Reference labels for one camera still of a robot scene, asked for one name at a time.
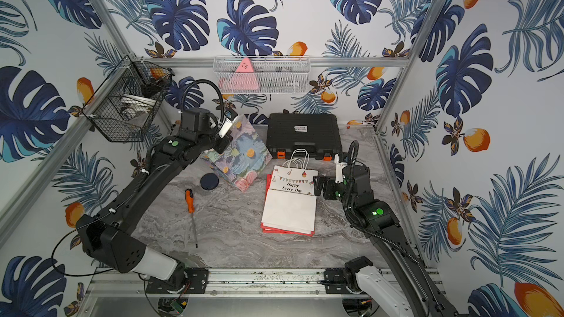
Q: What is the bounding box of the floral paper bag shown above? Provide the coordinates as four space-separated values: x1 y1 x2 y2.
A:
203 115 273 192

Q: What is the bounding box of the white happy paper bag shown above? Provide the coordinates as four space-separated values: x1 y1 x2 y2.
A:
261 149 319 233

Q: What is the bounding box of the red paper bag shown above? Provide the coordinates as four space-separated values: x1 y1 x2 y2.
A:
260 174 315 237

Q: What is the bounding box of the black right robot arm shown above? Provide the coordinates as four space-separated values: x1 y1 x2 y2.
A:
314 141 459 316

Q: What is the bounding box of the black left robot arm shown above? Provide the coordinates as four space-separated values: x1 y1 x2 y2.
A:
76 99 228 280

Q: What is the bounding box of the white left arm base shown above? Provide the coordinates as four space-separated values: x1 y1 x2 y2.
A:
132 247 186 291

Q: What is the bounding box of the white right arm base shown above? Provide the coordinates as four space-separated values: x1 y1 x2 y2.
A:
344 256 414 316

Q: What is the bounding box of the dark blue round disc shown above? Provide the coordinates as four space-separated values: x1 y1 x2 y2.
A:
200 173 220 191

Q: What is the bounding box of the black tool case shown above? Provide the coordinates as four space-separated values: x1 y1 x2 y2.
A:
266 113 342 161

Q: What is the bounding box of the pink triangle item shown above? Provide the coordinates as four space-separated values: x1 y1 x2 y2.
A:
223 57 260 92

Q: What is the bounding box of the orange handled screwdriver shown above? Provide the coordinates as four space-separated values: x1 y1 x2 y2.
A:
185 189 198 249

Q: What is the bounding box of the white mesh wall shelf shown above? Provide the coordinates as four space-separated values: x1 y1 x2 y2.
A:
213 56 311 95

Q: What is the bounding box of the black wire basket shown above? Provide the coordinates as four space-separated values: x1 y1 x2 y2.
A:
81 56 174 142

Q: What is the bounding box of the aluminium linear rail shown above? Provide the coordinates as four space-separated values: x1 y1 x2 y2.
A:
87 266 442 298

